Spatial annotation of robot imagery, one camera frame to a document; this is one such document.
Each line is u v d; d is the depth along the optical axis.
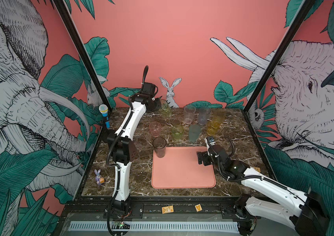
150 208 0.75
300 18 0.73
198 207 0.75
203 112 1.05
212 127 1.07
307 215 0.39
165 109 0.89
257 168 0.88
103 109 0.87
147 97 0.65
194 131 1.05
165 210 0.74
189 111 1.06
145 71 0.70
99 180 0.81
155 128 1.05
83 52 0.86
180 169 0.90
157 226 0.70
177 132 1.04
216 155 0.58
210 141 0.70
